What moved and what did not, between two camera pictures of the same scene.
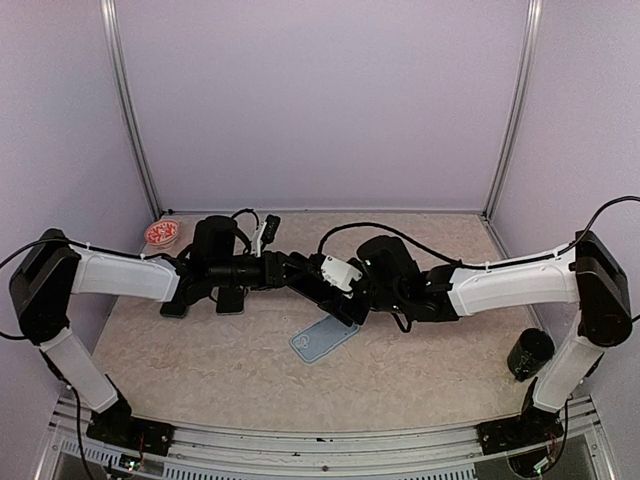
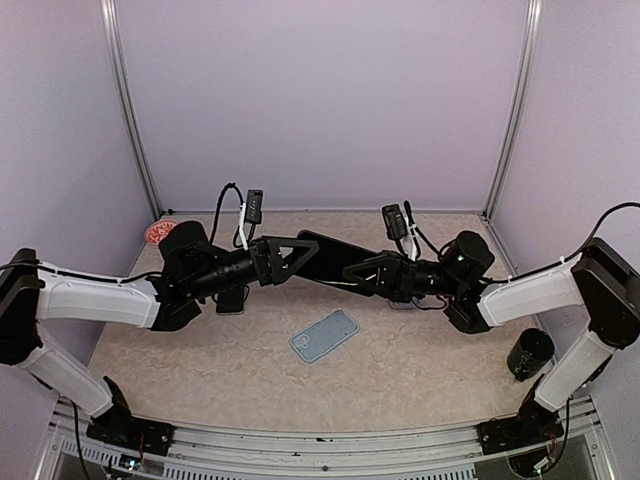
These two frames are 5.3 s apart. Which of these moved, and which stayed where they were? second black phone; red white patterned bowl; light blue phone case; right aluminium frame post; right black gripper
Moved: right black gripper
Stayed: red white patterned bowl; right aluminium frame post; second black phone; light blue phone case
